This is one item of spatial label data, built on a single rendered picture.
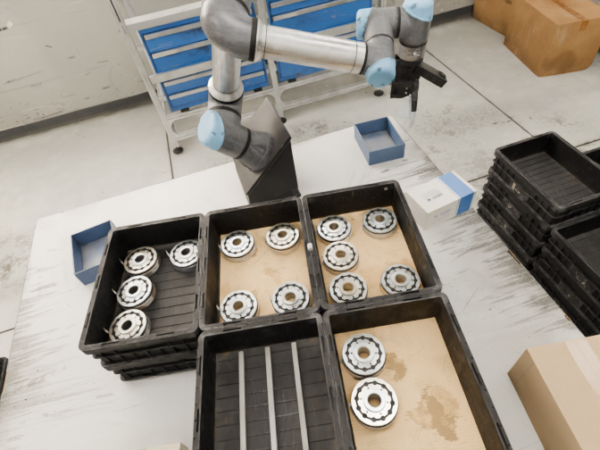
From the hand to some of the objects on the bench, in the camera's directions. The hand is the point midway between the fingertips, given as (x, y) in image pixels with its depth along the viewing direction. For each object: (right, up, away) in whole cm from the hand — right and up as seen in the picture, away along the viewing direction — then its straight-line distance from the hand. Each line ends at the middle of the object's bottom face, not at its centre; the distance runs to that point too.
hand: (408, 112), depth 126 cm
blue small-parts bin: (-108, -48, +17) cm, 119 cm away
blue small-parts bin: (-2, -3, +39) cm, 39 cm away
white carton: (+14, -31, +13) cm, 36 cm away
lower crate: (-74, -65, -2) cm, 98 cm away
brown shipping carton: (+31, -84, -35) cm, 96 cm away
